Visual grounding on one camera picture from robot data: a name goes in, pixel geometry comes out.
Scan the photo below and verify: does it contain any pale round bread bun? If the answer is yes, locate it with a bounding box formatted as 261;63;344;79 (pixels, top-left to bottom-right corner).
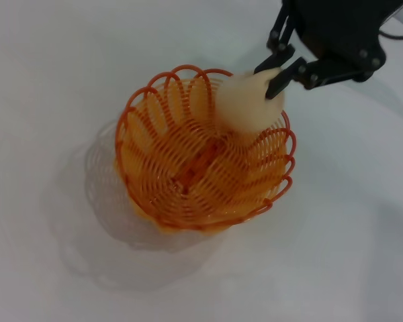
214;66;287;136

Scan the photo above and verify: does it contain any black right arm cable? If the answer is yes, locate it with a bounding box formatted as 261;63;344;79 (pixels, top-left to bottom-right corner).
378;29;403;40

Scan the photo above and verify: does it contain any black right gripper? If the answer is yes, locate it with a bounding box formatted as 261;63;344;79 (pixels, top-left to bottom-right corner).
253;0;403;101

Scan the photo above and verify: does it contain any orange woven plastic basket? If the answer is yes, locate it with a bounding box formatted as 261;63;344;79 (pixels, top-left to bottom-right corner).
114;63;298;236

